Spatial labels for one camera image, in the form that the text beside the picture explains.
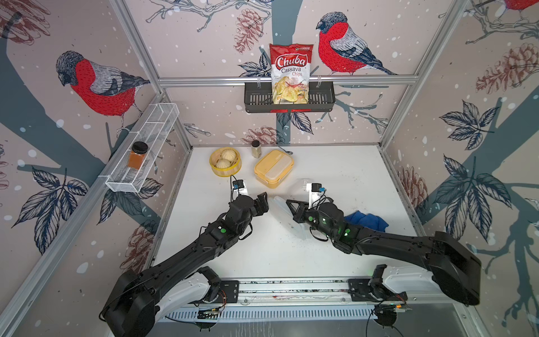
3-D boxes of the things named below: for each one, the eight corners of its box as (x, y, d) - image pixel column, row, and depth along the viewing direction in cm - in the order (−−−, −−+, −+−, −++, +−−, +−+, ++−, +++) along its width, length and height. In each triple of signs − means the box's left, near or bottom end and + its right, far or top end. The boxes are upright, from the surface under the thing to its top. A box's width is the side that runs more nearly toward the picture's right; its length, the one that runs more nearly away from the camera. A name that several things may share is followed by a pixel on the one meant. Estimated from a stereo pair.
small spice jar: (252, 158, 116) (251, 148, 110) (253, 149, 121) (252, 140, 115) (261, 158, 116) (261, 148, 110) (262, 149, 121) (261, 140, 115)
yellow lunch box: (253, 178, 108) (251, 169, 102) (276, 157, 117) (276, 147, 111) (273, 193, 102) (272, 184, 96) (296, 169, 111) (297, 160, 105)
